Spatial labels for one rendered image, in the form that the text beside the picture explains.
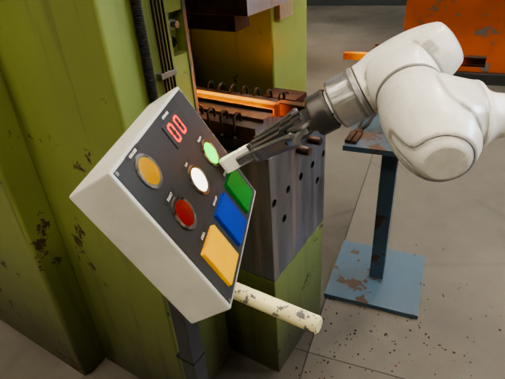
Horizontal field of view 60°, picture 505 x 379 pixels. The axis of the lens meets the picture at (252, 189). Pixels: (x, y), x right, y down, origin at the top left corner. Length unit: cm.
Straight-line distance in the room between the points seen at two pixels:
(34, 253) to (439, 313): 159
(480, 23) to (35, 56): 402
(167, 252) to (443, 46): 50
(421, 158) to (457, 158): 4
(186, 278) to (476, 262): 188
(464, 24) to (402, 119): 405
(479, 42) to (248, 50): 336
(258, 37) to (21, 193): 88
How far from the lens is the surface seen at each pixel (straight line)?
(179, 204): 67
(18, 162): 141
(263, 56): 154
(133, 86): 103
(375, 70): 72
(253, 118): 124
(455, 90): 62
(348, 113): 74
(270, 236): 132
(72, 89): 111
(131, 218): 62
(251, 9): 112
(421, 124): 58
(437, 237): 248
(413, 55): 71
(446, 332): 201
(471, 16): 463
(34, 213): 149
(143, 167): 64
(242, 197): 86
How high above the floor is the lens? 147
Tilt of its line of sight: 32 degrees down
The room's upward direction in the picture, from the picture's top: 4 degrees counter-clockwise
